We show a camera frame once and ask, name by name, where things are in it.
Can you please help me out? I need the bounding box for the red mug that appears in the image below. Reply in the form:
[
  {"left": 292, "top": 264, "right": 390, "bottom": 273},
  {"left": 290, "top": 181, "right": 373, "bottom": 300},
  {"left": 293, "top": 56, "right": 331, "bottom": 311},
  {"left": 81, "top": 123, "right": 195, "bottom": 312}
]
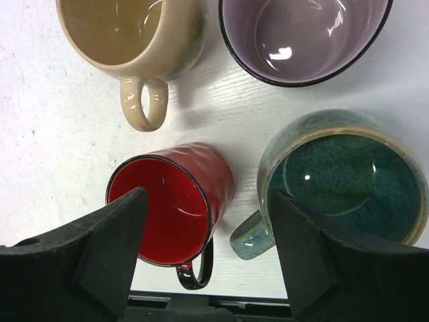
[{"left": 105, "top": 142, "right": 235, "bottom": 290}]

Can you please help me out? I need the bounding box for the cream mug with blue drips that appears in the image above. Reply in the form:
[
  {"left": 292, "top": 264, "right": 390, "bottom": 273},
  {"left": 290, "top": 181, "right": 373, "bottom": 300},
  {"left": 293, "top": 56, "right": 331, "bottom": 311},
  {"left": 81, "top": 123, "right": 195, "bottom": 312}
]
[{"left": 56, "top": 0, "right": 208, "bottom": 131}]

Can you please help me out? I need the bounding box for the lavender mug with black handle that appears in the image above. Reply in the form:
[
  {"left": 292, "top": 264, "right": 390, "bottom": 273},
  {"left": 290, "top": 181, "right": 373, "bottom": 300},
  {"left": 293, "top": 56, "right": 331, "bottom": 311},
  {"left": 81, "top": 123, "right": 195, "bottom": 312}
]
[{"left": 219, "top": 0, "right": 393, "bottom": 88}]

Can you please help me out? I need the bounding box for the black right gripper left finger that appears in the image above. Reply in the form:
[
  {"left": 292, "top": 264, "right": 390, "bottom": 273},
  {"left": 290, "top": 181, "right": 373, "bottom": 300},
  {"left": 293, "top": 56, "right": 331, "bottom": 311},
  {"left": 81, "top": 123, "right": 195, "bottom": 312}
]
[{"left": 1, "top": 187, "right": 147, "bottom": 321}]

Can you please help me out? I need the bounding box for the teal green mug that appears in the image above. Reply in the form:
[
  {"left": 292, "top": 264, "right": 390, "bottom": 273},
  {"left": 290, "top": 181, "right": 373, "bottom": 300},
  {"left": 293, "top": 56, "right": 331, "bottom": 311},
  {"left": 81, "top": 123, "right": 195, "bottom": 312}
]
[{"left": 230, "top": 109, "right": 428, "bottom": 260}]

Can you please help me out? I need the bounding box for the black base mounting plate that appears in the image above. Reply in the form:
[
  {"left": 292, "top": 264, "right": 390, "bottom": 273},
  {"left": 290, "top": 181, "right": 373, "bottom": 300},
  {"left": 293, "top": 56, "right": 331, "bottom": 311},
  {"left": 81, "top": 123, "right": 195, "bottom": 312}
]
[{"left": 123, "top": 291, "right": 293, "bottom": 321}]

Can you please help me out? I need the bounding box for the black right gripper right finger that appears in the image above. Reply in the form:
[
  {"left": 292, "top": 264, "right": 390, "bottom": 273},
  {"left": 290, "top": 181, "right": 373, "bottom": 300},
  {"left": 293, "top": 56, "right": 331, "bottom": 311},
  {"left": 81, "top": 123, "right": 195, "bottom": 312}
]
[{"left": 269, "top": 190, "right": 428, "bottom": 321}]

